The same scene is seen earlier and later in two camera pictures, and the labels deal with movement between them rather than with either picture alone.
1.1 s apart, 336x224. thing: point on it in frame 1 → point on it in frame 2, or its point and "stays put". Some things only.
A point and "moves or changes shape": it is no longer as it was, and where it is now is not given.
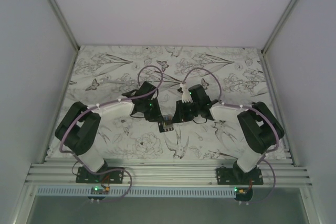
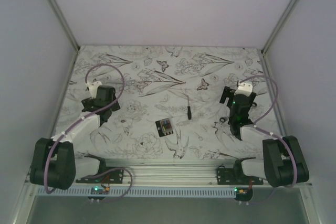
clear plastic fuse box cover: (167, 118) → (166, 126)
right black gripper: (179, 115) → (227, 93)
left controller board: (97, 190) stays put
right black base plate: (237, 176) stays put
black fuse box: (166, 125) moves or changes shape
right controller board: (243, 194) stays put
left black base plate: (84, 176) stays put
